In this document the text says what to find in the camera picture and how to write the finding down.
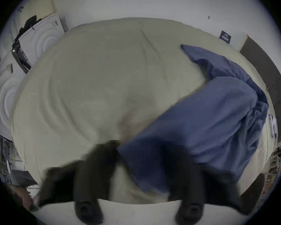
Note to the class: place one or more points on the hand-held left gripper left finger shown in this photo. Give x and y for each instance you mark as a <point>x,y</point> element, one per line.
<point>93,172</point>

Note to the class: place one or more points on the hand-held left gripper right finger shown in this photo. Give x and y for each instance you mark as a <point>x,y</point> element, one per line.
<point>189,181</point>

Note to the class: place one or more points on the dark blue shirt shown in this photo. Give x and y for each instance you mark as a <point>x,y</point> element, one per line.
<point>215,116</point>

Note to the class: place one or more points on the bed with beige sheet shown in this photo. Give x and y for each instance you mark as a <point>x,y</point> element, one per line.
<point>96,78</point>

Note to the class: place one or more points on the white washing machine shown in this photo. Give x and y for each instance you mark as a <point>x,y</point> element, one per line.
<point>3,95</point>
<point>41,41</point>

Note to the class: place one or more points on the dark padded headboard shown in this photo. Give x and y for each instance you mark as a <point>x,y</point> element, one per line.
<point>269,69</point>

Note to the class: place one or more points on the small dark wall sign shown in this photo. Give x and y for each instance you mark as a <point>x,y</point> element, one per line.
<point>225,36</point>

